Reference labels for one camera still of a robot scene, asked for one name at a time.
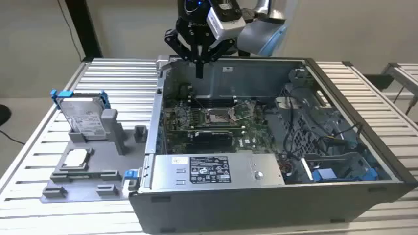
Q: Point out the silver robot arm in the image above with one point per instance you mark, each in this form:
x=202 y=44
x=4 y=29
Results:
x=254 y=36

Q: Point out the grey parts rack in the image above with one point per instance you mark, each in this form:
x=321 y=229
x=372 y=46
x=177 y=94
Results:
x=95 y=161

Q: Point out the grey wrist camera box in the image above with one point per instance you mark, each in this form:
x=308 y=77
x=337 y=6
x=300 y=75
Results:
x=229 y=24

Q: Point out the black upright post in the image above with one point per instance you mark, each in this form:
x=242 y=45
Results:
x=89 y=29

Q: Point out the silver CPU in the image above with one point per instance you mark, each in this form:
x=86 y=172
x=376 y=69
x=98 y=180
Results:
x=75 y=157

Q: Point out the thin locking lever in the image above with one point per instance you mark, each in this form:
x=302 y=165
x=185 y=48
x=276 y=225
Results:
x=198 y=101

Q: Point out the green RAM stick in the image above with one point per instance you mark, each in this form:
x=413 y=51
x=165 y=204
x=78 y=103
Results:
x=89 y=174

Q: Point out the blue disk carrier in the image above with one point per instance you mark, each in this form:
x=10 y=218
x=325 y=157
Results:
x=324 y=175

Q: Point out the black round object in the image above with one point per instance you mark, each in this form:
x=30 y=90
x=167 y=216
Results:
x=4 y=115

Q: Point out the black RAM slot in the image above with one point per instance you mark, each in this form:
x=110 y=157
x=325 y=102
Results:
x=213 y=101
x=215 y=126

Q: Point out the black graphics card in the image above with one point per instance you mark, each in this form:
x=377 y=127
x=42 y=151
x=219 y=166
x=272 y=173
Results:
x=213 y=140

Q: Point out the silver power supply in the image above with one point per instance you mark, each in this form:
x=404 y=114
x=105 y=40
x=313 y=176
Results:
x=242 y=171

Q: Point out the metal disk bay cage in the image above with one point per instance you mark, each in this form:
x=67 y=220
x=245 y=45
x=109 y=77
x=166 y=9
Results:
x=304 y=137

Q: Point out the hard disk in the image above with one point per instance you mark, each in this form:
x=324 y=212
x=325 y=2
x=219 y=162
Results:
x=82 y=115

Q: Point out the CPU socket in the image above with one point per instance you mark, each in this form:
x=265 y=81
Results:
x=217 y=117

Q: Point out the dark grey PC case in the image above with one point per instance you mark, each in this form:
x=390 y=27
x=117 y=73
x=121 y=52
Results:
x=229 y=208

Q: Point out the metal slat side table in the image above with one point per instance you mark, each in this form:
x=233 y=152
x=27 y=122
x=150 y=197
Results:
x=405 y=71

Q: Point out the blue case latch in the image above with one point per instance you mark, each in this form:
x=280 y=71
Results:
x=130 y=175

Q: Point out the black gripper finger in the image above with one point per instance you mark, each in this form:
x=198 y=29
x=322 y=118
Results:
x=178 y=42
x=223 y=50

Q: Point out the green motherboard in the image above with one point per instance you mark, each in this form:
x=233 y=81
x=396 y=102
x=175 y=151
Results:
x=254 y=127

